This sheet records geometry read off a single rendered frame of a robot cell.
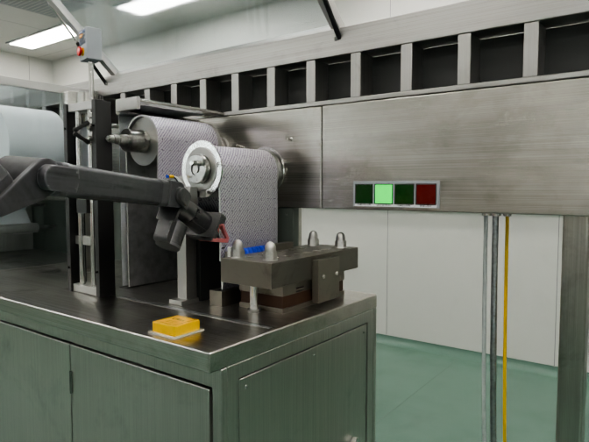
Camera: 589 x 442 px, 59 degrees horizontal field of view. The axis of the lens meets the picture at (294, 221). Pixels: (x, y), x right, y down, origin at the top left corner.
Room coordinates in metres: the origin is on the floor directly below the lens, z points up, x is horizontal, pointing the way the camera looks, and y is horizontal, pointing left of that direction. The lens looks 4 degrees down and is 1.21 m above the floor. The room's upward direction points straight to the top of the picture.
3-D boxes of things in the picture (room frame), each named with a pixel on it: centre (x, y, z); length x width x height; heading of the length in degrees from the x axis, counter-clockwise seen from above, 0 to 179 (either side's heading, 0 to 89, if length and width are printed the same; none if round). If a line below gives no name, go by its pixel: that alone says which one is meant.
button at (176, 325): (1.08, 0.25, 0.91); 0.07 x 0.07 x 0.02; 54
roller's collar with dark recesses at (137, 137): (1.50, 0.45, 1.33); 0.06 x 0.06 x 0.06; 54
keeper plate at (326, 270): (1.35, -0.08, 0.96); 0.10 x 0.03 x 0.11; 144
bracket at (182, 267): (1.35, 0.29, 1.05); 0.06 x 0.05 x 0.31; 144
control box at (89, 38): (1.72, 0.67, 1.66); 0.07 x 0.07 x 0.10; 41
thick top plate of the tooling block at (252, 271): (1.39, 0.00, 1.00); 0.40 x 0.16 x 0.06; 144
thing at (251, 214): (1.42, 0.12, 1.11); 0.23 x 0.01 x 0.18; 144
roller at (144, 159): (1.62, 0.36, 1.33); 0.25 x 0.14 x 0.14; 144
